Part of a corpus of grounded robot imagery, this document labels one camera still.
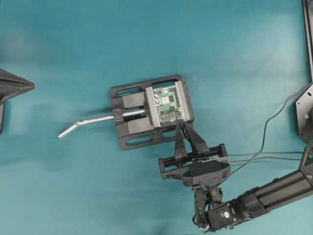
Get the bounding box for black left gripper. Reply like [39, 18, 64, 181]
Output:
[0, 69, 35, 133]

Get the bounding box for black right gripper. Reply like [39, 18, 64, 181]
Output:
[158, 122, 228, 180]

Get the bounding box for black USB cable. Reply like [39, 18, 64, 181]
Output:
[178, 120, 313, 167]

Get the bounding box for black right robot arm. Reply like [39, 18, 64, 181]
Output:
[158, 122, 313, 233]

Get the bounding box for green circuit board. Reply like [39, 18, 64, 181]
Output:
[153, 85, 183, 123]

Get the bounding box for black bench vise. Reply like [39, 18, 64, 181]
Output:
[58, 75, 194, 150]

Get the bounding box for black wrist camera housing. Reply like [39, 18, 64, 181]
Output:
[182, 160, 231, 187]

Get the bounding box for black frame corner bracket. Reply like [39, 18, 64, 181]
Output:
[296, 84, 313, 143]

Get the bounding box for black aluminium frame rail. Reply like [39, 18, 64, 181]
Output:
[302, 0, 313, 80]

